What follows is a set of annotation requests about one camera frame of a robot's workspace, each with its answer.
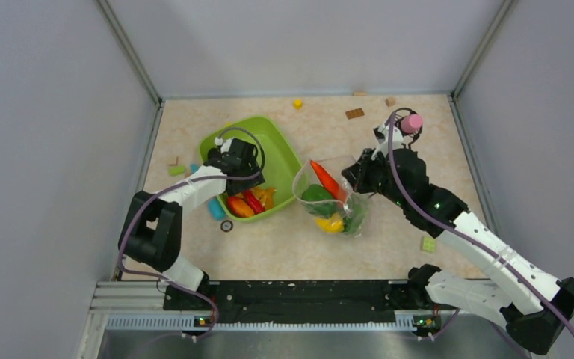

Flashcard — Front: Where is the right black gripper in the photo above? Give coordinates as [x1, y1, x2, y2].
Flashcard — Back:
[342, 147, 410, 209]

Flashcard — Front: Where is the orange toy carrot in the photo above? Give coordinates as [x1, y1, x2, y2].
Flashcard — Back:
[309, 160, 347, 202]

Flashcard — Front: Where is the red toy chili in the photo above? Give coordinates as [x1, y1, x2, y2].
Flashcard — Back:
[243, 191, 265, 215]

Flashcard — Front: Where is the green toy lettuce leaf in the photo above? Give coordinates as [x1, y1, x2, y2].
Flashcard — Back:
[343, 200, 367, 235]

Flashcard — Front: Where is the clear zip top bag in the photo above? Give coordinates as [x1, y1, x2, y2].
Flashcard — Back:
[291, 156, 370, 237]

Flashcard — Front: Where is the green toy pepper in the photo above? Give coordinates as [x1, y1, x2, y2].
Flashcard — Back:
[300, 184, 336, 218]

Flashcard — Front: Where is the yellow toy lemon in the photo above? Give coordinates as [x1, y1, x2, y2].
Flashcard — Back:
[315, 213, 345, 234]

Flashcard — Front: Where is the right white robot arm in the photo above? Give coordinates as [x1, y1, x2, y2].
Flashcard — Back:
[342, 148, 574, 355]

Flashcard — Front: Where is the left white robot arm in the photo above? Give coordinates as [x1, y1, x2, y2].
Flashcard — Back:
[118, 138, 266, 309]

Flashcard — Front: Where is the green plastic bowl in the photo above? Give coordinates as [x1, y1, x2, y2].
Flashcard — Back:
[198, 115, 303, 222]

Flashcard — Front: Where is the orange toy pastry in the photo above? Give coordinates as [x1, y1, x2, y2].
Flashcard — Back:
[251, 187, 276, 210]

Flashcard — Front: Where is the orange toy fruit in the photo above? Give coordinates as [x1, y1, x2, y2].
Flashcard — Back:
[226, 197, 255, 218]

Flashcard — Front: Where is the cyan toy piece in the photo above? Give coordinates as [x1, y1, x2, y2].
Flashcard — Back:
[207, 197, 226, 221]

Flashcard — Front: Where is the brown toy brick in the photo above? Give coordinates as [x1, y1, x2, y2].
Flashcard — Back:
[345, 108, 365, 120]

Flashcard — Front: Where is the pink microphone on tripod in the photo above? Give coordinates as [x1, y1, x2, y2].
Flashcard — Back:
[389, 108, 424, 149]

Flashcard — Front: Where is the small tan block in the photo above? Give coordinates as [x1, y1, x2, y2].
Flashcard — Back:
[167, 156, 179, 166]

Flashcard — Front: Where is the light green block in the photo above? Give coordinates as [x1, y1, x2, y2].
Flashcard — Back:
[420, 236, 436, 253]

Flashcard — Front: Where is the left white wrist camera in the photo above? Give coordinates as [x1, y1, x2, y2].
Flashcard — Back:
[215, 137, 234, 154]

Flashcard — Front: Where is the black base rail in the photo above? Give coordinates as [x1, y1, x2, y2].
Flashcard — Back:
[163, 280, 417, 325]

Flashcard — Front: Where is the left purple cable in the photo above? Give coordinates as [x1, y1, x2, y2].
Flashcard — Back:
[116, 126, 267, 343]

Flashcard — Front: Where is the purple cable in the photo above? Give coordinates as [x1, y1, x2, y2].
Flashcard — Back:
[387, 112, 574, 359]
[116, 126, 267, 343]

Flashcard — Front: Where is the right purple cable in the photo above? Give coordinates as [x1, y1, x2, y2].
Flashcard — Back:
[387, 112, 574, 359]

